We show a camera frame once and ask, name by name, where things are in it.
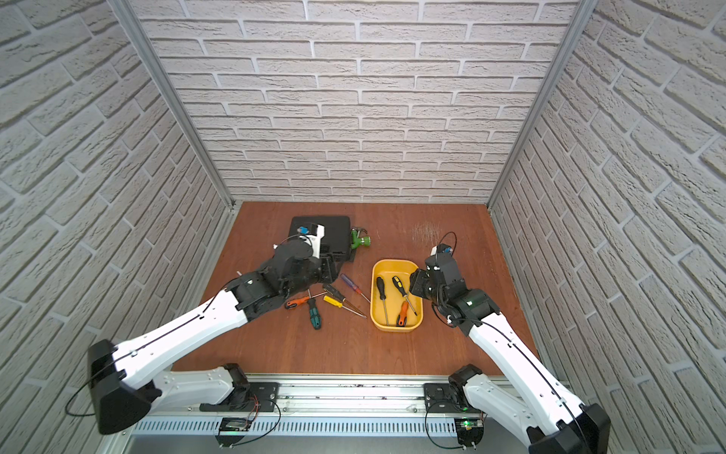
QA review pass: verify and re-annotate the green plastic nozzle tool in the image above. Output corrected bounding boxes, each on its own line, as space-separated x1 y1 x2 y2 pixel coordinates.
351 227 372 250

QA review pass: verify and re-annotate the yellow handled screwdriver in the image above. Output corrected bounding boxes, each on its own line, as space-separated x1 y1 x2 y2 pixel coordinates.
323 295 366 318

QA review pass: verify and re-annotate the black plastic tool case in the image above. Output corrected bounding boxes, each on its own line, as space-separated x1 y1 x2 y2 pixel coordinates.
289 215 355 262

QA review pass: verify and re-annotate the left controller board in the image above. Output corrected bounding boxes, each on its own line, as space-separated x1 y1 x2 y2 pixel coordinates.
216 418 251 448

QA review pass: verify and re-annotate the black screwdriver yellow cap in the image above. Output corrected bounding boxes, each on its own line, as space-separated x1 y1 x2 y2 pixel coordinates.
375 275 389 327

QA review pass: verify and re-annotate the green black screwdriver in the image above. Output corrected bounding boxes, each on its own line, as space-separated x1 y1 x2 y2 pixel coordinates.
306 292 323 330

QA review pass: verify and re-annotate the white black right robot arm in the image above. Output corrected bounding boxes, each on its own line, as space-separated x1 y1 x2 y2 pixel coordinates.
410 245 611 453

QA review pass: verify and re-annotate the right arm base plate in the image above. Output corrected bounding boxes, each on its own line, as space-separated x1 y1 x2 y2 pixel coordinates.
423 382 479 414

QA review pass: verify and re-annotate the aluminium front rail frame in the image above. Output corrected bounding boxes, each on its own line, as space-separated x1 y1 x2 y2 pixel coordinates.
100 374 517 453

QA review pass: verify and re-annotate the orange black long screwdriver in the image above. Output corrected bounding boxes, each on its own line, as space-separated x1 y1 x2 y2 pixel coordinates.
396 301 410 327

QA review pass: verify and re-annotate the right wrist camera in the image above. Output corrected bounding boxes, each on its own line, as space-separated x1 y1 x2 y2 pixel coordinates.
431 243 454 255

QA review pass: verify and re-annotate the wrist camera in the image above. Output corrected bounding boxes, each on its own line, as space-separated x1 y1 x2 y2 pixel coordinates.
431 243 454 255
297 223 325 258

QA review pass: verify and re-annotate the black yellow stubby screwdriver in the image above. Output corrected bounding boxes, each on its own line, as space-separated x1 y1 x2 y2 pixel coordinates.
392 275 417 315

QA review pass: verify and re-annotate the blue transparent red screwdriver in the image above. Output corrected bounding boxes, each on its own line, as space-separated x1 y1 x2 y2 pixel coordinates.
340 274 371 303

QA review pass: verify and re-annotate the controller board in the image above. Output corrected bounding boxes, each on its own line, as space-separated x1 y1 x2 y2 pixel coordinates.
454 418 485 449
216 418 251 448

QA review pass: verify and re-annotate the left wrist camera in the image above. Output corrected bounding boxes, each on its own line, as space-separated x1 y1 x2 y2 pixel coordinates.
297 223 325 258

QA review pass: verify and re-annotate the right controller board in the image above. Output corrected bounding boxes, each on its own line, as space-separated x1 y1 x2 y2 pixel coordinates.
454 418 485 449

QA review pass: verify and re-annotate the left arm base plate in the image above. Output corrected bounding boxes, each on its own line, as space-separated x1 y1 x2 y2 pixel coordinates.
200 382 280 412

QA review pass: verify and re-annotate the black yellow dotted screwdriver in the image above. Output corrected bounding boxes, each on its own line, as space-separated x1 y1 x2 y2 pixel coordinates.
323 284 362 313

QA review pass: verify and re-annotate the orange black left screwdriver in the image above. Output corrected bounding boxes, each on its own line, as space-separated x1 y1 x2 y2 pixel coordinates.
284 292 324 309

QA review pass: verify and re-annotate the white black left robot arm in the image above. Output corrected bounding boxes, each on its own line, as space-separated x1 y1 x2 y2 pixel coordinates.
85 236 351 435

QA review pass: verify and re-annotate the yellow plastic storage box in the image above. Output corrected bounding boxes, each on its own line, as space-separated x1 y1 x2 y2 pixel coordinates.
370 259 424 333

